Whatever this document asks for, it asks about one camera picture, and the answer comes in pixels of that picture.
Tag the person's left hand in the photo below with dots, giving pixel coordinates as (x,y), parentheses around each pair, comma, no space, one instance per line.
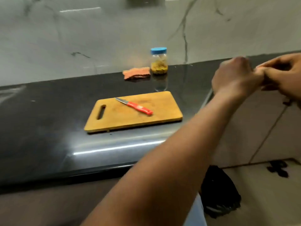
(235,77)

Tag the person's right hand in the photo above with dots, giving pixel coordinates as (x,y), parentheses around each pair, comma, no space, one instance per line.
(287,75)

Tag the blue-lidded plastic jar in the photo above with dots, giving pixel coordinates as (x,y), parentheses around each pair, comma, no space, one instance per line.
(159,61)

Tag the blue jar lid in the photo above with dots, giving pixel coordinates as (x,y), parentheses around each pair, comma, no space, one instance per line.
(158,50)

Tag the person's left forearm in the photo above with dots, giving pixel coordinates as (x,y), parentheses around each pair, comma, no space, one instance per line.
(164,174)

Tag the beige cabinet door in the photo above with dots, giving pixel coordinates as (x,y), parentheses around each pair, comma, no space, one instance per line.
(254,129)

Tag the wooden cutting board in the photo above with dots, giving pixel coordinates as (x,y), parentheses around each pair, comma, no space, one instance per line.
(160,108)

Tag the orange checked cloth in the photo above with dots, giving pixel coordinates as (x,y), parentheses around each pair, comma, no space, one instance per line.
(136,72)

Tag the black plastic bin bag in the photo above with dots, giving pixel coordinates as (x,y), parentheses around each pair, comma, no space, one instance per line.
(219,193)

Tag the steel sink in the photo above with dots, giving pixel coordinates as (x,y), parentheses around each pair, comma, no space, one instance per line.
(9,92)

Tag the beige lower cabinet front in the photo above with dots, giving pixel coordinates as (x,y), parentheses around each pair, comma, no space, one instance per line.
(47,204)

